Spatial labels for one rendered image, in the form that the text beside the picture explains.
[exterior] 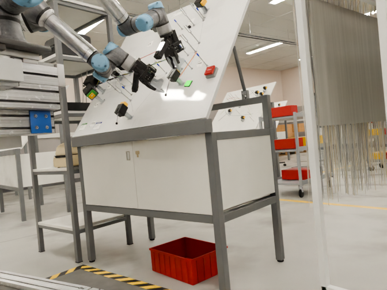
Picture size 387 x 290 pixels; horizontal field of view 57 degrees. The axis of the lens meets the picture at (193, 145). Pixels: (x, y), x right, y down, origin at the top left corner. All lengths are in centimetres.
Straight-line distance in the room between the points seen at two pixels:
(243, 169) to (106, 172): 90
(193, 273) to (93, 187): 91
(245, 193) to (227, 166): 21
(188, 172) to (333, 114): 74
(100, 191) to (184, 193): 74
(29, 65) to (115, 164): 99
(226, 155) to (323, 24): 74
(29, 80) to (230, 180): 101
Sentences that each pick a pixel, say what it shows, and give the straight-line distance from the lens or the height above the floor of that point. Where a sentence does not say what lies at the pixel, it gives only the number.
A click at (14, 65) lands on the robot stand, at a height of 105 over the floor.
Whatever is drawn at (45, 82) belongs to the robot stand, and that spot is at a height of 104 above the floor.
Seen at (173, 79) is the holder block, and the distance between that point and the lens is 192.
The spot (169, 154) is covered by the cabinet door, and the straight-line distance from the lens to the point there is 189.
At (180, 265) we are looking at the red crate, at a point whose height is 9.
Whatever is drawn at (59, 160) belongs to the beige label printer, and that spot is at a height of 72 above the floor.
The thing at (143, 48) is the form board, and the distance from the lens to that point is 263.
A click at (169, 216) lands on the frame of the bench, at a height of 38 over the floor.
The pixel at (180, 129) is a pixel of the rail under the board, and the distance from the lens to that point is 176.
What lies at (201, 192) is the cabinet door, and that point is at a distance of 177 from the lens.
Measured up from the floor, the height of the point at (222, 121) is 108.
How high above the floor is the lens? 77
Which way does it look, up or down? 1 degrees down
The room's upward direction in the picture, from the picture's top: 5 degrees counter-clockwise
